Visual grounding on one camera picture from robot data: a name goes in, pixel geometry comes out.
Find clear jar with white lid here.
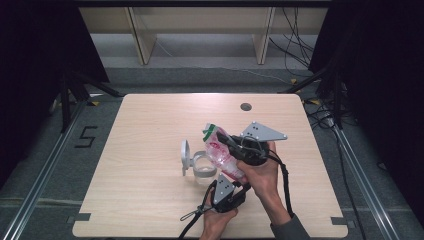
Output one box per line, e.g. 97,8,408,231
180,139,218,186

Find pink and white plastic bag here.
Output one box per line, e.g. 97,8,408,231
202,122,248,183

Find person's right hand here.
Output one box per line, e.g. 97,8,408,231
237,141,279,201

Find white floor cable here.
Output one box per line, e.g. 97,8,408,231
156,38,291,84

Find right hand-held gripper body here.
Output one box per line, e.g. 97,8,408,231
231,120,288,166

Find tangled black floor cables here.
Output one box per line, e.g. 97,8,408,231
304,99,338,131

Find hanging black cables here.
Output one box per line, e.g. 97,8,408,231
268,7,316,69

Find aluminium floor rail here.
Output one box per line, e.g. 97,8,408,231
333,126,401,240
1,99,88,240

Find black curtain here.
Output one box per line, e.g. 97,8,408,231
309,0,424,218
0,0,109,188

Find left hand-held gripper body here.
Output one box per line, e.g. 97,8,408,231
212,173,241,214

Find black metal stand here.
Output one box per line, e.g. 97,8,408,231
59,69,124,134
278,63,344,129

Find person's left hand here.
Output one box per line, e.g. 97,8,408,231
199,196,239,240

